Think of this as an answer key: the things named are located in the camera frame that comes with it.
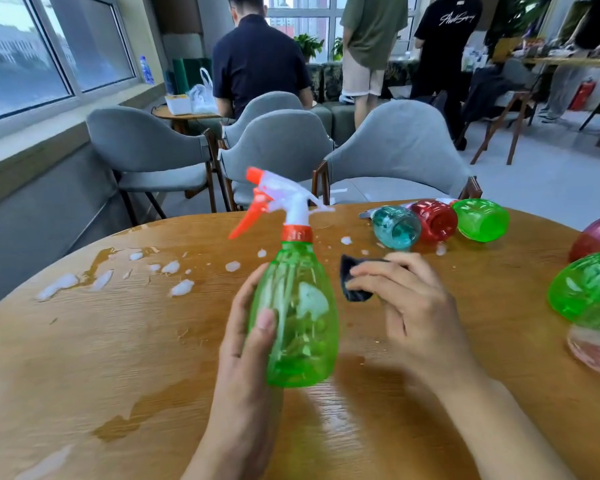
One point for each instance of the person's left thumb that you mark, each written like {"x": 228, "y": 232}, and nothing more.
{"x": 263, "y": 339}

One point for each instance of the white spray head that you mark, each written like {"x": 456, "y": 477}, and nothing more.
{"x": 367, "y": 213}

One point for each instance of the white box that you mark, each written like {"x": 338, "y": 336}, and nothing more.
{"x": 178, "y": 104}

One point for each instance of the blue water bottle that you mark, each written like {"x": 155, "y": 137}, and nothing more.
{"x": 146, "y": 70}

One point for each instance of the long wooden table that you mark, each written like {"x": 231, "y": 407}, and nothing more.
{"x": 580, "y": 61}

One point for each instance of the green plastic bottle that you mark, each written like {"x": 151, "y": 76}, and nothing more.
{"x": 481, "y": 220}
{"x": 580, "y": 284}

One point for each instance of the teal plastic bottle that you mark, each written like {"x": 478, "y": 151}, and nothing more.
{"x": 395, "y": 228}

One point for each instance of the person's right fingers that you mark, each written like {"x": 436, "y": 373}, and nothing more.
{"x": 380, "y": 284}

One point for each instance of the red plastic bottle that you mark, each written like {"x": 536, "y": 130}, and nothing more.
{"x": 436, "y": 219}

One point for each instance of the person's right forearm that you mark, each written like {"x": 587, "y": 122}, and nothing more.
{"x": 495, "y": 429}

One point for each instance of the green bench seat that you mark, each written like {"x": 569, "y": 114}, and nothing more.
{"x": 337, "y": 122}

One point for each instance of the person's left forearm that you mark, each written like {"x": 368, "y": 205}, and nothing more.
{"x": 235, "y": 449}

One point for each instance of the wooden chair with dark jacket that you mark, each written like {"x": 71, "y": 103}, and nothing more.
{"x": 495, "y": 94}

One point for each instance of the dark blue cloth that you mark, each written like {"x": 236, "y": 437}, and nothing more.
{"x": 352, "y": 274}

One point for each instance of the green spray bottle orange trigger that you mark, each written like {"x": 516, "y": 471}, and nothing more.
{"x": 300, "y": 304}

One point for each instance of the rear window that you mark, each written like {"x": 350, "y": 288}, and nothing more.
{"x": 305, "y": 14}

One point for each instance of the red fire extinguisher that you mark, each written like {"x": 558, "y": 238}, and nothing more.
{"x": 581, "y": 94}

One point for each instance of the white plastic bag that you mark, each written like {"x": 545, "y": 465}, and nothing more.
{"x": 203, "y": 97}

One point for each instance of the dark pink plastic bottle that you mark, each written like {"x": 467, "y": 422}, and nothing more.
{"x": 597, "y": 237}

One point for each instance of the white foam patches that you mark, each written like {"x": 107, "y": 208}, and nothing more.
{"x": 182, "y": 287}

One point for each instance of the small round wooden table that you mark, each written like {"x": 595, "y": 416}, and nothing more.
{"x": 180, "y": 117}

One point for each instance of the clear pink plastic bottle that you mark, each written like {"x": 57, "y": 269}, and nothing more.
{"x": 597, "y": 344}

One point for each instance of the person's right hand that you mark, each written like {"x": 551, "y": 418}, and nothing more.
{"x": 430, "y": 324}

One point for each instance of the large side window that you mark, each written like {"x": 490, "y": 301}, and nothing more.
{"x": 40, "y": 49}

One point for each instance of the person's left hand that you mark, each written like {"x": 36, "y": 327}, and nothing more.
{"x": 237, "y": 374}

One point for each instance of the green folded board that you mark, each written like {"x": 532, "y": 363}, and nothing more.
{"x": 190, "y": 72}

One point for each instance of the small potted plant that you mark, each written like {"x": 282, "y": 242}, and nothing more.
{"x": 309, "y": 45}
{"x": 338, "y": 48}

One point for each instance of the large leafy plant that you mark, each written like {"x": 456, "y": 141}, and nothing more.
{"x": 517, "y": 17}

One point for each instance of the grey upholstered chair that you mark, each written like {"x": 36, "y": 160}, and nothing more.
{"x": 265, "y": 104}
{"x": 145, "y": 144}
{"x": 275, "y": 144}
{"x": 400, "y": 144}

